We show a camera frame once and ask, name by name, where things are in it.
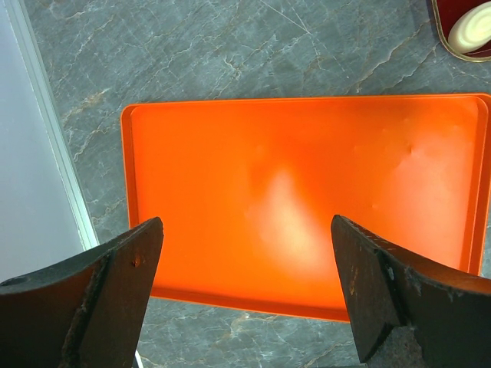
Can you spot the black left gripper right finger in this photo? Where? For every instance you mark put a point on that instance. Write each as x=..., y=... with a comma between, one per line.
x=406, y=310

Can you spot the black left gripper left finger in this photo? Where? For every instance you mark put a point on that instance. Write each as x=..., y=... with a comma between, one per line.
x=85, y=311

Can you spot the orange box lid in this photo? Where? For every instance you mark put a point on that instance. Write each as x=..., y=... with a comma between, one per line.
x=247, y=189

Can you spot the dark red lacquer tray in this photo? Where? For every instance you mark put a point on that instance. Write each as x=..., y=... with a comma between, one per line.
x=446, y=15

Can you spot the white round chocolate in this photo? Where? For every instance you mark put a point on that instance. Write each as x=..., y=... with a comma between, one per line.
x=472, y=30

